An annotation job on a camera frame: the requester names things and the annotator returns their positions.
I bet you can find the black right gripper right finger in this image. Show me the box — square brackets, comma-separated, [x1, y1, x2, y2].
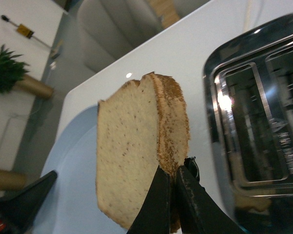
[176, 157, 244, 234]

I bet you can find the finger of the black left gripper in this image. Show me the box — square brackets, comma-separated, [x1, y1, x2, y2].
[0, 171, 58, 234]

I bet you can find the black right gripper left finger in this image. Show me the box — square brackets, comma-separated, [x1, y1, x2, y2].
[127, 167, 171, 234]

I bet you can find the light blue plate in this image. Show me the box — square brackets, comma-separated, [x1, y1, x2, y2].
[34, 102, 235, 234]

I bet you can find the bread slice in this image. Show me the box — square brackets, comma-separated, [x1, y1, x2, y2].
[96, 73, 190, 229]

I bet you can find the green plant in gold pot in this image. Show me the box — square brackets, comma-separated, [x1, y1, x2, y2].
[0, 44, 54, 99]

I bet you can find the cream two-slot toaster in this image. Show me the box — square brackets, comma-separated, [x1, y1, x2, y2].
[203, 13, 293, 234]

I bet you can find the left beige chair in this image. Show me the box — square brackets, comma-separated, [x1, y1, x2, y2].
[77, 0, 163, 73]

